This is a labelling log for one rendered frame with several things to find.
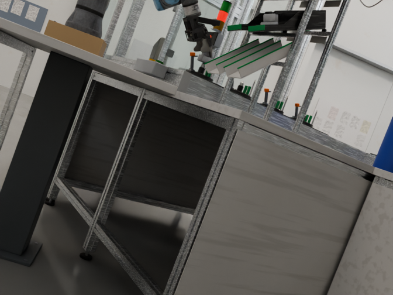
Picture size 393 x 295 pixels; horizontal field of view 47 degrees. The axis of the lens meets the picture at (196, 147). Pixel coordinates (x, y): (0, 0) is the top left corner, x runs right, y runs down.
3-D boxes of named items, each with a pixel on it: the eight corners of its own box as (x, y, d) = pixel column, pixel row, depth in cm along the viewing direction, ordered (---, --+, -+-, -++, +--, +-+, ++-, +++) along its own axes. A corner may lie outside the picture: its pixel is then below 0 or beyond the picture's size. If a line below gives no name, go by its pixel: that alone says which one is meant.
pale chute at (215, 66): (220, 74, 184) (216, 64, 183) (207, 73, 196) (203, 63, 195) (276, 47, 191) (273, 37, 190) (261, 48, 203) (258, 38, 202)
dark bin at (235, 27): (241, 30, 184) (240, 11, 183) (227, 31, 196) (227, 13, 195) (299, 28, 194) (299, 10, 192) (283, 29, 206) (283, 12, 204)
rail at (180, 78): (176, 92, 194) (185, 68, 194) (106, 71, 268) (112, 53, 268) (186, 96, 197) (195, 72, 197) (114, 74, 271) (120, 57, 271)
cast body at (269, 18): (260, 30, 175) (260, 11, 174) (260, 30, 179) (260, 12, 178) (282, 29, 174) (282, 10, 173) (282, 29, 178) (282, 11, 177)
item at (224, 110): (238, 119, 142) (242, 110, 142) (90, 70, 266) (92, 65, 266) (451, 206, 221) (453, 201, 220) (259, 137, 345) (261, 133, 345)
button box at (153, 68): (151, 74, 203) (155, 61, 202) (133, 69, 220) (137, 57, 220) (164, 79, 207) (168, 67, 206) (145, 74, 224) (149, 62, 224)
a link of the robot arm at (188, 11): (193, 2, 211) (202, 2, 204) (196, 11, 213) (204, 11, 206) (179, 7, 208) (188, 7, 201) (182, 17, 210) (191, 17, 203)
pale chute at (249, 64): (241, 78, 172) (237, 68, 170) (227, 76, 184) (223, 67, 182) (300, 50, 179) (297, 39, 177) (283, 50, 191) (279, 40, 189)
